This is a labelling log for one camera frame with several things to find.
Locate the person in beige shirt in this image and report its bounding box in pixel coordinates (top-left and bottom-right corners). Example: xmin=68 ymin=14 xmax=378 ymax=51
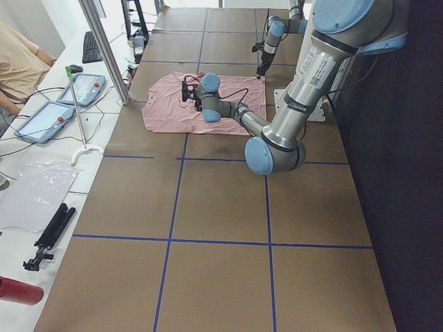
xmin=1 ymin=22 xmax=57 ymax=116

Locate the aluminium frame post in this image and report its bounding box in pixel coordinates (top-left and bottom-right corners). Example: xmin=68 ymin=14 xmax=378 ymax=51
xmin=78 ymin=0 xmax=130 ymax=105

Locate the pink Snoopy t-shirt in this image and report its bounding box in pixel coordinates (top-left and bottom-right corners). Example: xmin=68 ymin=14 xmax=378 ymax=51
xmin=142 ymin=72 xmax=266 ymax=136

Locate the red bottle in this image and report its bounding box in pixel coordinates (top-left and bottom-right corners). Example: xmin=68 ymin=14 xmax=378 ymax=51
xmin=1 ymin=277 xmax=44 ymax=305

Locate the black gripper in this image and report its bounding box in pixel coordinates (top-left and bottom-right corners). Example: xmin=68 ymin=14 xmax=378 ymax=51
xmin=256 ymin=52 xmax=273 ymax=80
xmin=192 ymin=88 xmax=203 ymax=111

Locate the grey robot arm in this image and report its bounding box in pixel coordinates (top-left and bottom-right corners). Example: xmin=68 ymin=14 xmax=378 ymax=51
xmin=251 ymin=0 xmax=308 ymax=79
xmin=181 ymin=0 xmax=410 ymax=175

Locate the black computer mouse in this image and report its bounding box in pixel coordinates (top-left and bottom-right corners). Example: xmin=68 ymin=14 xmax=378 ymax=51
xmin=68 ymin=64 xmax=83 ymax=73

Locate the far blue teach pendant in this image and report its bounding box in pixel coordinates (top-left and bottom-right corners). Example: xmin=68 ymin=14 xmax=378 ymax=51
xmin=56 ymin=73 xmax=106 ymax=107

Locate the blue teach pendant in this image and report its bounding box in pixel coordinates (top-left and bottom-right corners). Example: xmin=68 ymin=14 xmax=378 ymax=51
xmin=14 ymin=101 xmax=75 ymax=144
xmin=56 ymin=73 xmax=106 ymax=107

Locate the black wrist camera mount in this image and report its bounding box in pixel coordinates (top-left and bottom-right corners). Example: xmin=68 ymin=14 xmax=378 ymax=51
xmin=181 ymin=80 xmax=198 ymax=102
xmin=251 ymin=41 xmax=264 ymax=53

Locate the clear plastic bag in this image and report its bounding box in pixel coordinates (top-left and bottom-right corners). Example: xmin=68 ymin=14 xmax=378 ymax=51
xmin=1 ymin=154 xmax=80 ymax=233

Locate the metal reacher grabber tool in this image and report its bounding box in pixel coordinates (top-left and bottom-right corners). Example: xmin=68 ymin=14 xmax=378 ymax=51
xmin=65 ymin=66 xmax=104 ymax=166

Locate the black computer keyboard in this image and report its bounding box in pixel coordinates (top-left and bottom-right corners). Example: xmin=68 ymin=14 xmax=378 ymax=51
xmin=82 ymin=31 xmax=102 ymax=64

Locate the black folded tripod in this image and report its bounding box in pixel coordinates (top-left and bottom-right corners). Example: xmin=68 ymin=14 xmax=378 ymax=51
xmin=23 ymin=203 xmax=76 ymax=272

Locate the near blue teach pendant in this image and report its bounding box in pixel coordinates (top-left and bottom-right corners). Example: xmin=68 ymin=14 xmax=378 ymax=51
xmin=14 ymin=101 xmax=75 ymax=144

